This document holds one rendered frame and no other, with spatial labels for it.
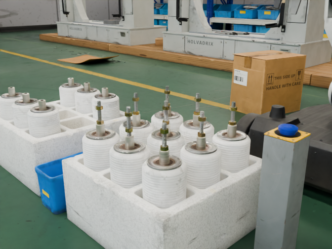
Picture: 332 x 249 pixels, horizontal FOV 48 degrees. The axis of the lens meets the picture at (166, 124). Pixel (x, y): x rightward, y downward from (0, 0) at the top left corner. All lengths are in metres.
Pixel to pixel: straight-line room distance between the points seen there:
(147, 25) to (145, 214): 3.66
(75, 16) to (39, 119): 4.22
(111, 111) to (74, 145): 0.19
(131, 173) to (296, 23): 2.30
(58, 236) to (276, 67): 1.33
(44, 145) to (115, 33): 3.27
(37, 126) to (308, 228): 0.83
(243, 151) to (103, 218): 0.37
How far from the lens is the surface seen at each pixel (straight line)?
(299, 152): 0.81
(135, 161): 0.84
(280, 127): 0.81
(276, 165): 0.82
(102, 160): 0.95
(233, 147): 0.92
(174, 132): 0.96
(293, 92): 2.08
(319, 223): 1.13
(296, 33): 2.97
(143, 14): 4.28
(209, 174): 0.86
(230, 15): 6.55
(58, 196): 1.10
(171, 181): 0.77
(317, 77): 2.77
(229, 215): 0.92
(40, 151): 1.18
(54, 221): 1.10
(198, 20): 3.65
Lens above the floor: 0.58
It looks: 19 degrees down
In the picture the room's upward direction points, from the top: straight up
